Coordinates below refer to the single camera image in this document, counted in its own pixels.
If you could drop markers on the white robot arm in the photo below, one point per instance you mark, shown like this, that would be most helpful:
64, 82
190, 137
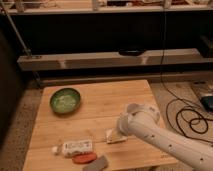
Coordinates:
141, 120

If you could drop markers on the green ceramic bowl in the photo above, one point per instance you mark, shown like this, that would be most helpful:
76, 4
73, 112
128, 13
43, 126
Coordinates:
65, 100

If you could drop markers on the white paper cup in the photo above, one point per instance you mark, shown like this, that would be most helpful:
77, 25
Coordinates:
133, 107

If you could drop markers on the black object on shelf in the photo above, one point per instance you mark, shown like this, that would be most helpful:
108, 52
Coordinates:
131, 52

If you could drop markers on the wooden shelf rack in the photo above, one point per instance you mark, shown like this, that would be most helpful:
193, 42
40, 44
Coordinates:
82, 42

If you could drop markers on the white labelled bottle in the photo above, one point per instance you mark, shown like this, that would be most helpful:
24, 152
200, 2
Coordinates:
72, 148

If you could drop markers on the orange carrot toy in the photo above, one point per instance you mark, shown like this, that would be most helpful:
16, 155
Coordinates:
84, 158

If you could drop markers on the grey stone block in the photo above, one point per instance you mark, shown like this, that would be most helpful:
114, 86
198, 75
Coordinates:
97, 165

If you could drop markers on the dark device on floor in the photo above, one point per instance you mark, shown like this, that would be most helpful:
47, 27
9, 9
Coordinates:
207, 102

